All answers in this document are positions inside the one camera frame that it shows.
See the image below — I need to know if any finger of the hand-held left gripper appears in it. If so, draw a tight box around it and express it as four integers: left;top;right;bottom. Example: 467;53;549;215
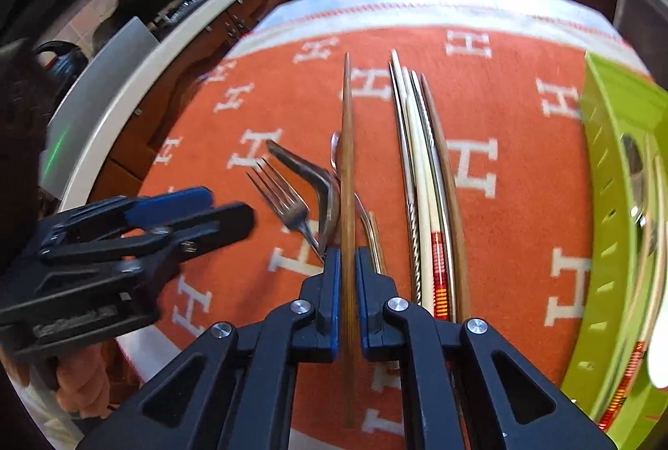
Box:
40;186;215;250
36;202;256;295

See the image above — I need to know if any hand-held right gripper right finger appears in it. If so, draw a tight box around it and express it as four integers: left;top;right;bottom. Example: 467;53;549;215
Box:
356;246;615;450

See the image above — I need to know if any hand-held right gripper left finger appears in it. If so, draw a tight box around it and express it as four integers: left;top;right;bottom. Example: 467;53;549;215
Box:
78;246;344;450

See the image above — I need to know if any metal fork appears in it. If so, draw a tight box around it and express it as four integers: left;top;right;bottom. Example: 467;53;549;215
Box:
247;158;325;264

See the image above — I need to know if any metal soup spoon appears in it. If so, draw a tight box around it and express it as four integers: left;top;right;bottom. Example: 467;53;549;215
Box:
267;141;337;253

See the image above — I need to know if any brown wooden chopstick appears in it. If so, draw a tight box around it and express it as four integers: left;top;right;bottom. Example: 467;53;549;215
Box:
338;52;361;428
420;74;471;324

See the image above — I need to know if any green plastic utensil tray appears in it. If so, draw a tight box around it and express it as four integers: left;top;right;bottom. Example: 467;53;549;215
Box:
561;51;668;435

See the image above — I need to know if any large patterned metal spoon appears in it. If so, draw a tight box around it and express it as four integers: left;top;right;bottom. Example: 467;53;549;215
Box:
621;134;653;226

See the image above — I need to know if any person's left hand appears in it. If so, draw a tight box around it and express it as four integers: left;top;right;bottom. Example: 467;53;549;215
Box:
55;342;114;423

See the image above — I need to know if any orange printed blanket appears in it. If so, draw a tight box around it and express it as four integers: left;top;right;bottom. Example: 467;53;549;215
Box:
117;4;658;450

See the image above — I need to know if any grey metal cabinet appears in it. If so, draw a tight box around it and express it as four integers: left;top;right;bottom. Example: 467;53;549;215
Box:
610;0;668;80

